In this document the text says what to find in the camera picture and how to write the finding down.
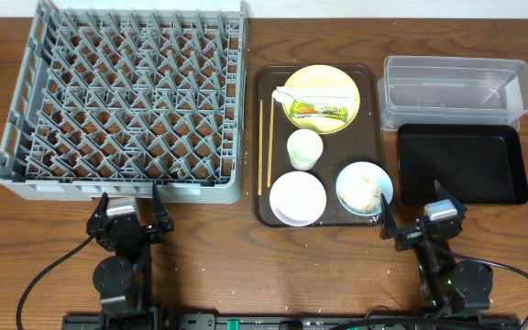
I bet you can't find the light blue bowl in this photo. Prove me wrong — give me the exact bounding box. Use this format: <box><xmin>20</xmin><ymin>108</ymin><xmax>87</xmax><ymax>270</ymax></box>
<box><xmin>335</xmin><ymin>161</ymin><xmax>394</xmax><ymax>216</ymax></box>

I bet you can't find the grey plastic dish rack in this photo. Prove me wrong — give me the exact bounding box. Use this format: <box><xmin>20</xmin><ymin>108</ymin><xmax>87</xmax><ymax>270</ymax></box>
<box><xmin>0</xmin><ymin>1</ymin><xmax>248</xmax><ymax>204</ymax></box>

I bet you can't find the dark brown serving tray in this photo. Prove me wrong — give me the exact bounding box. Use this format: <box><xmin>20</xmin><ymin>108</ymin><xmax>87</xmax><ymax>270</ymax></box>
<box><xmin>253</xmin><ymin>64</ymin><xmax>386</xmax><ymax>228</ymax></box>

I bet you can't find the clear plastic waste bin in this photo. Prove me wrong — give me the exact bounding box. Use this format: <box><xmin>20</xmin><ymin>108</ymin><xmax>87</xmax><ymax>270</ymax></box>
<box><xmin>378</xmin><ymin>56</ymin><xmax>528</xmax><ymax>131</ymax></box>

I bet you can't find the white paper napkin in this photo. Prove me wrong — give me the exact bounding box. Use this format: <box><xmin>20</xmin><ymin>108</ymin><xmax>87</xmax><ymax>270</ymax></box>
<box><xmin>272</xmin><ymin>86</ymin><xmax>359</xmax><ymax>103</ymax></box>

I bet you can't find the leftover rice food waste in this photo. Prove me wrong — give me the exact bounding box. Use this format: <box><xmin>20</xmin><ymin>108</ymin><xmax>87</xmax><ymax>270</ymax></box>
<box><xmin>339</xmin><ymin>175</ymin><xmax>382</xmax><ymax>215</ymax></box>

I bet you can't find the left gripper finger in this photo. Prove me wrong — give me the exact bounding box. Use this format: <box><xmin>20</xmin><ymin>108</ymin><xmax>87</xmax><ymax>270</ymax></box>
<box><xmin>93</xmin><ymin>192</ymin><xmax>109</xmax><ymax>219</ymax></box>
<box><xmin>152</xmin><ymin>183</ymin><xmax>174</xmax><ymax>232</ymax></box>

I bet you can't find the pale green cup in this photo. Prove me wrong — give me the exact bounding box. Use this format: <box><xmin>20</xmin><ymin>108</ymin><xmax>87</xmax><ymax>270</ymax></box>
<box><xmin>287</xmin><ymin>129</ymin><xmax>324</xmax><ymax>171</ymax></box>

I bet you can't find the white round bowl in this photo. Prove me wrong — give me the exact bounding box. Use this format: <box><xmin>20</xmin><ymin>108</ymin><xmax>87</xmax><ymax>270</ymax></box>
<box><xmin>269</xmin><ymin>171</ymin><xmax>327</xmax><ymax>226</ymax></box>

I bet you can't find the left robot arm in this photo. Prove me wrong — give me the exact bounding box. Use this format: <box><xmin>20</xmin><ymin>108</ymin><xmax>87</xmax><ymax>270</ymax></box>
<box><xmin>86</xmin><ymin>185</ymin><xmax>174</xmax><ymax>329</ymax></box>

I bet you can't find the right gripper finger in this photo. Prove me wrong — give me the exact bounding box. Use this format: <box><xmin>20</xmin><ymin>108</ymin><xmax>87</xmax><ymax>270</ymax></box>
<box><xmin>434</xmin><ymin>180</ymin><xmax>465</xmax><ymax>212</ymax></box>
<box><xmin>380</xmin><ymin>193</ymin><xmax>399</xmax><ymax>240</ymax></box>

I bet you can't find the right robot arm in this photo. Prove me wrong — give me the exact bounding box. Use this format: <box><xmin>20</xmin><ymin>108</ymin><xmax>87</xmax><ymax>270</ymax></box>
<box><xmin>380</xmin><ymin>181</ymin><xmax>493</xmax><ymax>317</ymax></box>

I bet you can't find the left wooden chopstick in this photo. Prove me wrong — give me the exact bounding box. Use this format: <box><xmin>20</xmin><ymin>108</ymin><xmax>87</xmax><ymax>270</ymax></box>
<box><xmin>258</xmin><ymin>99</ymin><xmax>264</xmax><ymax>196</ymax></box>

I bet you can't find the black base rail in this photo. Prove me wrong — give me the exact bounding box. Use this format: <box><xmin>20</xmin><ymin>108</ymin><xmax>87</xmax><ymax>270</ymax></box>
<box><xmin>61</xmin><ymin>313</ymin><xmax>521</xmax><ymax>330</ymax></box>

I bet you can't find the green orange snack wrapper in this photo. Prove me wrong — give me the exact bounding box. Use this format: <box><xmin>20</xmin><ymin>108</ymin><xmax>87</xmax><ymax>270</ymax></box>
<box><xmin>289</xmin><ymin>100</ymin><xmax>348</xmax><ymax>122</ymax></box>

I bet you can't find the black waste tray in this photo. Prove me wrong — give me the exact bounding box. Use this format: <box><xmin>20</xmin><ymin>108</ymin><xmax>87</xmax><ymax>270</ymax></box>
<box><xmin>398</xmin><ymin>124</ymin><xmax>528</xmax><ymax>205</ymax></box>

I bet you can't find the yellow round plate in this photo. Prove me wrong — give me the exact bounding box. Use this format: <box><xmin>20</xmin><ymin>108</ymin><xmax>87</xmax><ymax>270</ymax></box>
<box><xmin>278</xmin><ymin>65</ymin><xmax>360</xmax><ymax>135</ymax></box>

